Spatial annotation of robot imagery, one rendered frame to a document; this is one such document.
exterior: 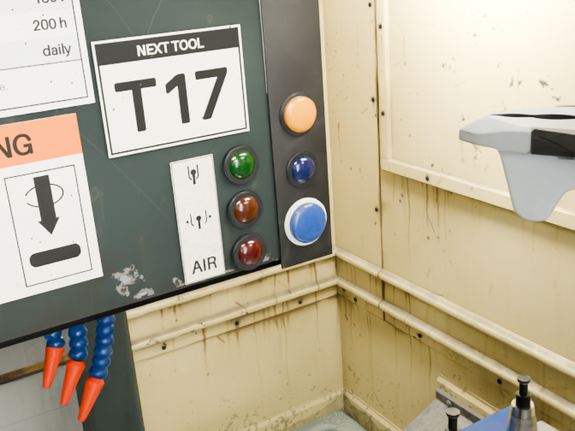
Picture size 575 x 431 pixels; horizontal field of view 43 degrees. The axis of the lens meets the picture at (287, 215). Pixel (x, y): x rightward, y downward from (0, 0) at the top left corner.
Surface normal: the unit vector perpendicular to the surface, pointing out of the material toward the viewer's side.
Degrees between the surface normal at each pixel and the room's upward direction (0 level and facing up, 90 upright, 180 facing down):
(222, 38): 90
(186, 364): 90
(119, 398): 90
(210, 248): 90
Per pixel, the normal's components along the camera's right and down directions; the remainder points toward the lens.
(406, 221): -0.84, 0.23
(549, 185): -0.52, 0.32
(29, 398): 0.51, 0.25
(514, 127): -0.64, -0.53
